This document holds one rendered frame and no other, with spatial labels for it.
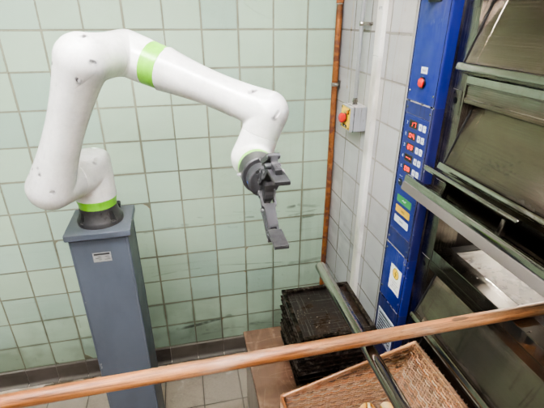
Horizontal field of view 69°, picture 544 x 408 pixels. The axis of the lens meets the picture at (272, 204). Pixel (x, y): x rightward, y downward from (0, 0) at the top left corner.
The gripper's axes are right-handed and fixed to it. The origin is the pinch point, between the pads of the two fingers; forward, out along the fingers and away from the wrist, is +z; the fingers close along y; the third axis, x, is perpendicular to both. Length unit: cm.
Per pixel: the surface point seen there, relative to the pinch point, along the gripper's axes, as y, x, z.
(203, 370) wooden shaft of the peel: 29.2, 17.3, 7.5
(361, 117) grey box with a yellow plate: 2, -52, -81
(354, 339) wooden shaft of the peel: 28.3, -14.8, 6.8
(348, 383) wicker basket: 77, -29, -21
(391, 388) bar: 31.5, -18.4, 17.5
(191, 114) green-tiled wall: 5, 14, -116
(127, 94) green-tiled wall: -5, 40, -116
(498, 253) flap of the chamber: 7.1, -40.6, 11.7
